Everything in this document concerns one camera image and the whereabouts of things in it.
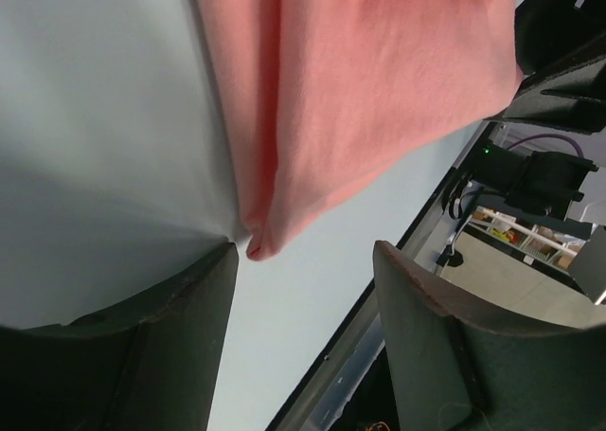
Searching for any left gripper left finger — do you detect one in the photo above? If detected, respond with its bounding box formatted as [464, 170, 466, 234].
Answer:
[1, 242, 238, 430]

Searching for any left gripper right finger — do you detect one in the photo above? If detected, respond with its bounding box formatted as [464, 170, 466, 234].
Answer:
[373, 241, 605, 430]

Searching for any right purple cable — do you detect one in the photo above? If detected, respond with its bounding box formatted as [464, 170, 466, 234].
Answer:
[506, 135, 588, 160]

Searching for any background storage shelf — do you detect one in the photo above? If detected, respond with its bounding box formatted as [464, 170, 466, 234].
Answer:
[464, 207, 586, 278]

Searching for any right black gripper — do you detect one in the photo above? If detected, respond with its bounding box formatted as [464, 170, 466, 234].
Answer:
[491, 0, 605, 135]

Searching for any pink t shirt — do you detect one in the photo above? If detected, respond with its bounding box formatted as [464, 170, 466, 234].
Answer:
[197, 0, 522, 260]

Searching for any aluminium frame rail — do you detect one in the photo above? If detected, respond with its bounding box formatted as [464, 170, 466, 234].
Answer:
[283, 312, 387, 431]

